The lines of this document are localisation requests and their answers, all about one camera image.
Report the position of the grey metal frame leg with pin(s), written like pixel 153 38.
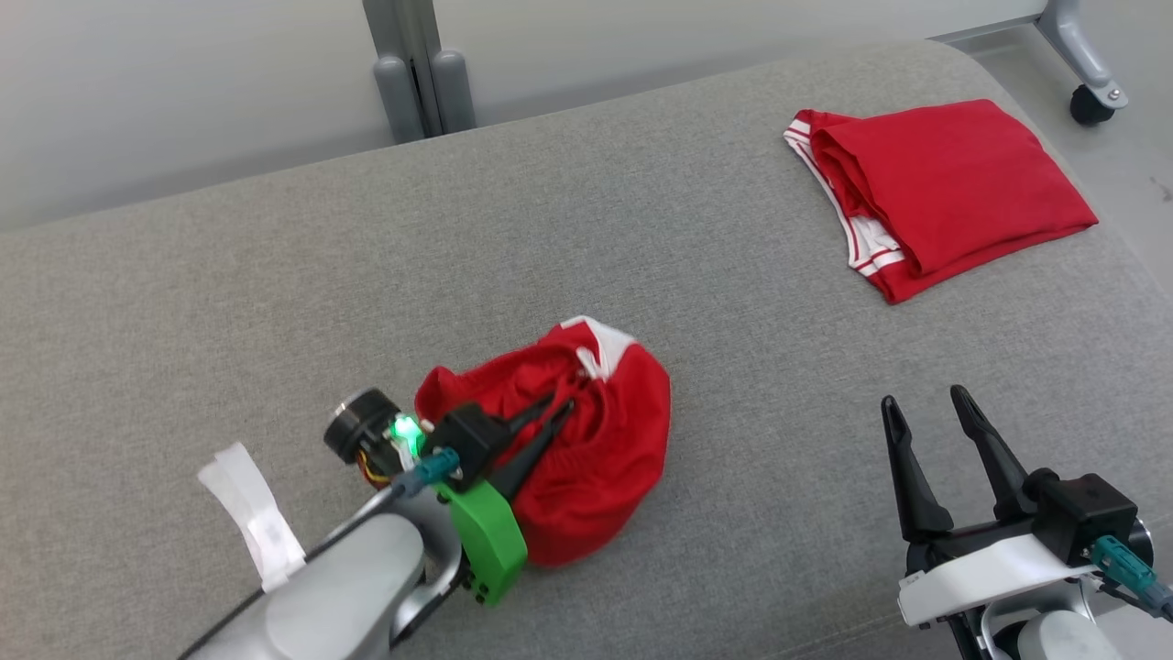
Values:
pixel 1072 37

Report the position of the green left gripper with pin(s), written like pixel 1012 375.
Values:
pixel 490 545

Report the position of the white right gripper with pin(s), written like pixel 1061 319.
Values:
pixel 990 573

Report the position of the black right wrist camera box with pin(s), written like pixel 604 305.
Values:
pixel 1086 513

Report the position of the grey fabric sofa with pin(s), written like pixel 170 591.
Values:
pixel 275 302

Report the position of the red white basketball jersey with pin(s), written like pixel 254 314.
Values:
pixel 962 174

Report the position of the black cylindrical left gripper motor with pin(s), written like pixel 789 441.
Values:
pixel 359 426

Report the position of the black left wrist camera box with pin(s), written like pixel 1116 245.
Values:
pixel 465 442

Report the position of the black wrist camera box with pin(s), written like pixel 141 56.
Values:
pixel 1086 513
pixel 465 442

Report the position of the red white mesh shorts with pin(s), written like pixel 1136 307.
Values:
pixel 605 458

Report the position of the grey metal frame post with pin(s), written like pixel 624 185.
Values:
pixel 412 55

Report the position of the black caster wheel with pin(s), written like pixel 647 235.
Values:
pixel 1089 105

